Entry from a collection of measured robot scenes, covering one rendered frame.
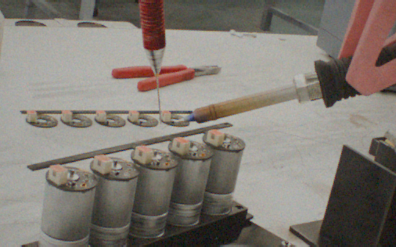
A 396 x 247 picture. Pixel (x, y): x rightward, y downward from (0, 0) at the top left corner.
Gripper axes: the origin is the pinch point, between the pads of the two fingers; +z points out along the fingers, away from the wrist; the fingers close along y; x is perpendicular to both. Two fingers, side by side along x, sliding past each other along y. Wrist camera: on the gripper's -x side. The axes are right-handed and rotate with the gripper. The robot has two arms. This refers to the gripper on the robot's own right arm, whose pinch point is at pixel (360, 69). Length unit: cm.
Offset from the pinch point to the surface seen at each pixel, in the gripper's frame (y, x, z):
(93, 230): 2.3, -5.8, 14.4
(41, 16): -340, -5, 103
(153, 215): 0.4, -3.3, 12.6
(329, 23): -53, 14, 3
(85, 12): -254, 5, 68
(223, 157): -3.5, -1.3, 9.0
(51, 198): 4.2, -8.8, 13.3
